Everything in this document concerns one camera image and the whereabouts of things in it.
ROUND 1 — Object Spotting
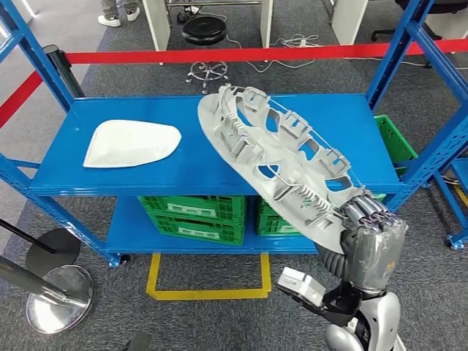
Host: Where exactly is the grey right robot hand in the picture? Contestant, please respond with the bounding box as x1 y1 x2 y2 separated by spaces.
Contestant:
315 191 408 298

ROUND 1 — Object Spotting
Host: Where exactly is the green plastic crate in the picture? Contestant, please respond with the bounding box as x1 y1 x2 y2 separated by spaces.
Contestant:
374 114 420 178
138 195 248 229
256 213 304 238
146 213 246 247
254 193 386 219

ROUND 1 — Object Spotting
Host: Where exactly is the white cable bundle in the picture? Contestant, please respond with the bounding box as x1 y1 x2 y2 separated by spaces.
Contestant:
268 32 322 74

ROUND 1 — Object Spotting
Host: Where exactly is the dark robot body part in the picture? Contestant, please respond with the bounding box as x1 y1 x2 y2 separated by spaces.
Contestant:
126 331 153 351

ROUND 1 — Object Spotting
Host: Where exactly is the black power adapter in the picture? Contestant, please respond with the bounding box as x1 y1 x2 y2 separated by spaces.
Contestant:
177 7 198 24

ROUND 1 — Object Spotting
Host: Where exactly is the white display block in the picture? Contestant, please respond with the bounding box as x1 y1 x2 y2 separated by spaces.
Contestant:
0 0 36 39

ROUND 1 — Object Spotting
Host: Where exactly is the white plastic cover part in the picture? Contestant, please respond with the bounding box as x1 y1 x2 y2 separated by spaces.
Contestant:
83 119 183 170

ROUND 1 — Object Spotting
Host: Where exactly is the person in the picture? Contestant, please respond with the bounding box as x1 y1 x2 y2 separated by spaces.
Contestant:
97 0 140 28

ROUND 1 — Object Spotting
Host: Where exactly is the grey wheel hubcap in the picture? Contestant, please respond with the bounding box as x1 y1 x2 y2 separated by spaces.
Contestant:
197 84 366 255

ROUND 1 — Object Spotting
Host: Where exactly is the yellow floor tape square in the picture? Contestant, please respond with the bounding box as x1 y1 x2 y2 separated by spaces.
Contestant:
453 184 468 209

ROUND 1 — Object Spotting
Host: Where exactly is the chrome base barrier stanchion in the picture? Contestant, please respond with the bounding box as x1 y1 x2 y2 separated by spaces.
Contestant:
0 254 95 335

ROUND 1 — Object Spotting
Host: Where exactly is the black round stool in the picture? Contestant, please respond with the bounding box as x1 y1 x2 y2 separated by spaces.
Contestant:
182 15 230 95

